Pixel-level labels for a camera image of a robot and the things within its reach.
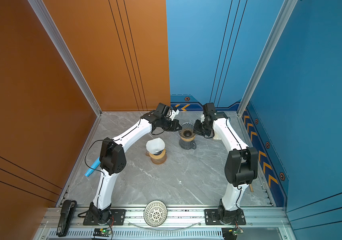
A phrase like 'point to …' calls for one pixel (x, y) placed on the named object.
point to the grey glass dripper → (187, 130)
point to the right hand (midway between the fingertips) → (193, 131)
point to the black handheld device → (68, 208)
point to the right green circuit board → (231, 233)
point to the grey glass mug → (187, 145)
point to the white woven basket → (155, 213)
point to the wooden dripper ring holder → (159, 156)
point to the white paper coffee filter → (155, 146)
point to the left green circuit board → (102, 232)
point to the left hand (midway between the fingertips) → (183, 127)
